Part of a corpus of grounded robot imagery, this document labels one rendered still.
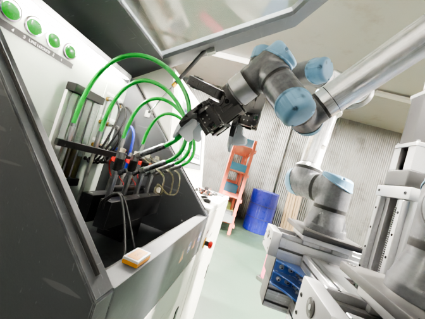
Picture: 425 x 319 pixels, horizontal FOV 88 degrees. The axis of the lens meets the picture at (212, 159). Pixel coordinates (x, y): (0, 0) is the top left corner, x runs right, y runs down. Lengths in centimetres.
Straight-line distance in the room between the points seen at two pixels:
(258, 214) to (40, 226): 503
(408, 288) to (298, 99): 37
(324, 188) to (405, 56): 51
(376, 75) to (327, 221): 53
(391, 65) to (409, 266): 39
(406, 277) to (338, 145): 676
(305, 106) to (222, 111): 21
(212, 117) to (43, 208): 39
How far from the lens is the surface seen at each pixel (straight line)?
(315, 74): 76
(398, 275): 54
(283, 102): 48
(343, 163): 725
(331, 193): 95
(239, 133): 72
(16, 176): 42
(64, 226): 37
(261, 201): 525
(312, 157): 105
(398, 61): 63
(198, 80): 62
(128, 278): 42
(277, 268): 93
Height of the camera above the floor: 115
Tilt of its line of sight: 2 degrees up
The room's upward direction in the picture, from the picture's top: 17 degrees clockwise
